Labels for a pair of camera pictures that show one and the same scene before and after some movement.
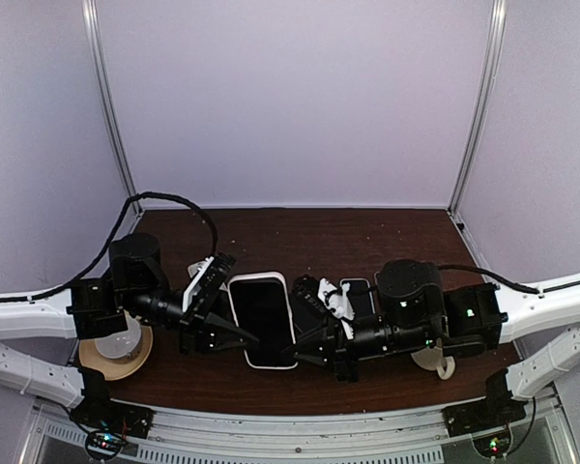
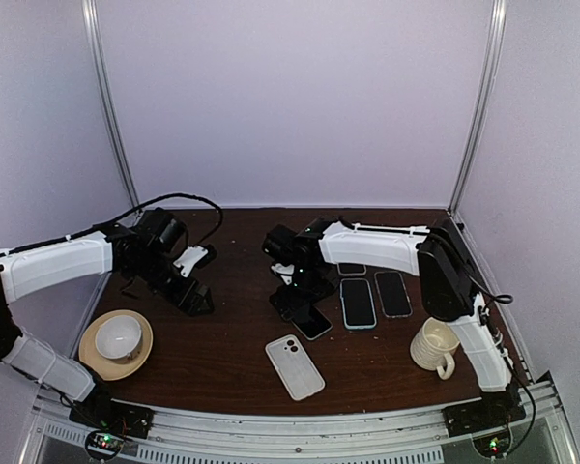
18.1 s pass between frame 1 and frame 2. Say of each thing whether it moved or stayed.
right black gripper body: moved
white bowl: stayed
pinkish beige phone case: moved
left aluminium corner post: stayed
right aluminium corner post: stayed
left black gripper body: moved
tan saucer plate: stayed
